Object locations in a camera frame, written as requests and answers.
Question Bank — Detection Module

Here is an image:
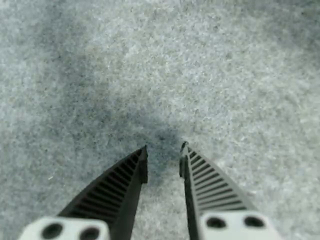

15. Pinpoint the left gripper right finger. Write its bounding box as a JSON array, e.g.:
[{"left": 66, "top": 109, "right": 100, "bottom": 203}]
[{"left": 179, "top": 141, "right": 284, "bottom": 240}]

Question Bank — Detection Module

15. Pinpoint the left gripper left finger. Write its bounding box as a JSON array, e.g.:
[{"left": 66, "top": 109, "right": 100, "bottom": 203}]
[{"left": 16, "top": 144, "right": 149, "bottom": 240}]

